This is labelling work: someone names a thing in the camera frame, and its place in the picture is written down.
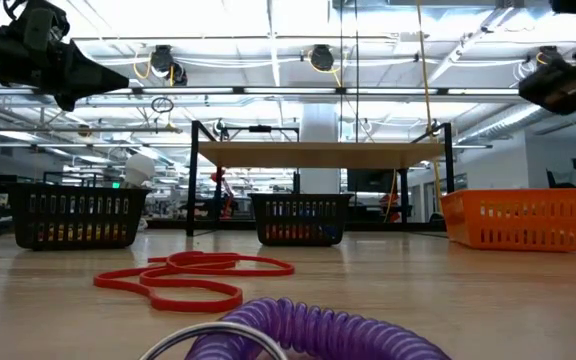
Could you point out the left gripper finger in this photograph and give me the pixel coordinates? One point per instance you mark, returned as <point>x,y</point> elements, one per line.
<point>80,92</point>
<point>88,72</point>

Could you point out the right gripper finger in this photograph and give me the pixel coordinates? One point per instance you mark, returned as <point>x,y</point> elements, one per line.
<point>553,87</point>

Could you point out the long red rubber band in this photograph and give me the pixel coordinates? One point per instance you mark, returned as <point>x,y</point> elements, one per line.
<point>198,305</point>

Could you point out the purple coil wristband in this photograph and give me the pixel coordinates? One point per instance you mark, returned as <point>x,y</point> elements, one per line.
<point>328,330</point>

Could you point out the wooden desk shelf riser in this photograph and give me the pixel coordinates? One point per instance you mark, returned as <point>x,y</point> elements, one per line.
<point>318,155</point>

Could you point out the white bulb table lamp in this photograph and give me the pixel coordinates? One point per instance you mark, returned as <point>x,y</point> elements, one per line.
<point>139,170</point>

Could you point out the orange plastic basket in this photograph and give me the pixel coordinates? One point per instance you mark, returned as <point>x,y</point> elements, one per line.
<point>518,197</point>

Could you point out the black plastic basket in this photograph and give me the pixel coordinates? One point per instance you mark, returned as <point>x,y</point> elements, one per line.
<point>78,243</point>
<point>300,242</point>

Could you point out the red background machine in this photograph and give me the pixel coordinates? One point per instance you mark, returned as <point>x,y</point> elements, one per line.
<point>225,192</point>

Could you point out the dark monitor screen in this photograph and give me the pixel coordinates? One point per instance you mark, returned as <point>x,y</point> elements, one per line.
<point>370,180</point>

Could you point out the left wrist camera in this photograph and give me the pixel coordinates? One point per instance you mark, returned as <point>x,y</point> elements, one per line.
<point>38,25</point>

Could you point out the silver ventilation duct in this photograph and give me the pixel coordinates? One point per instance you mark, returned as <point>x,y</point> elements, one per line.
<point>508,122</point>

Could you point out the black metal rig frame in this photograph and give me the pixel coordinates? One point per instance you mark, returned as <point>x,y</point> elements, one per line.
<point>168,225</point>

